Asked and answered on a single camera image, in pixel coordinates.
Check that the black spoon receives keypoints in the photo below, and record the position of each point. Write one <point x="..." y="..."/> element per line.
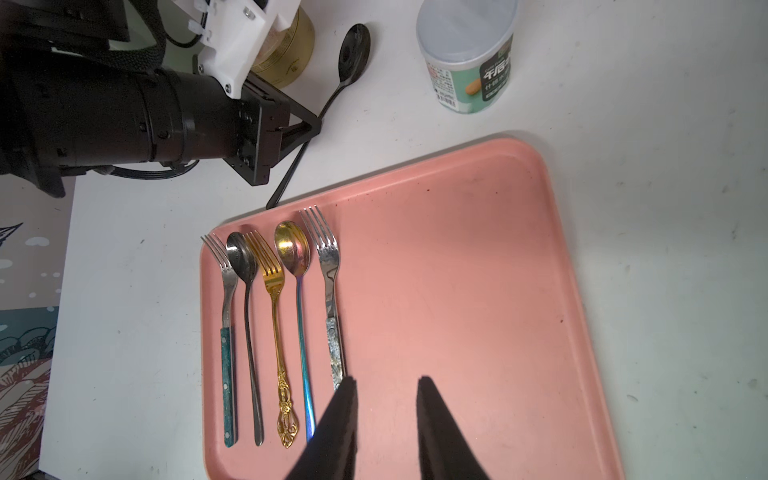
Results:
<point x="353" y="59"/>
<point x="245" y="266"/>

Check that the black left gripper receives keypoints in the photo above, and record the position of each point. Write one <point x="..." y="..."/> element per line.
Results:
<point x="263" y="129"/>

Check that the pink plastic tray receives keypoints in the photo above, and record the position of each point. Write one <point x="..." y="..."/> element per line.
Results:
<point x="456" y="268"/>

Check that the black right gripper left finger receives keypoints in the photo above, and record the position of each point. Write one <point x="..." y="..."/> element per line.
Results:
<point x="331" y="452"/>

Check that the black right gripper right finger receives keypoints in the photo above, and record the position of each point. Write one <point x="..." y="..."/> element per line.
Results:
<point x="443" y="451"/>

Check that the grey marble handle fork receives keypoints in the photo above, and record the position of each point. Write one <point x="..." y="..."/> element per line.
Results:
<point x="329" y="260"/>

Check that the round red yellow tin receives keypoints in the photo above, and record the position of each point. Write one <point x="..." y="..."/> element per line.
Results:
<point x="285" y="54"/>

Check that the small white green can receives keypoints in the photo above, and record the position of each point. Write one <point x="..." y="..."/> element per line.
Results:
<point x="466" y="46"/>

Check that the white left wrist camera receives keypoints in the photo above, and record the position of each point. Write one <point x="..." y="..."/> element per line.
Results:
<point x="232" y="33"/>

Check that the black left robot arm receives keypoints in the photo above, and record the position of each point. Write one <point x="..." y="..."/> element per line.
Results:
<point x="72" y="103"/>

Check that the teal handle fork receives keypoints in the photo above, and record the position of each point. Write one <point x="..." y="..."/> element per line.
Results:
<point x="229" y="280"/>

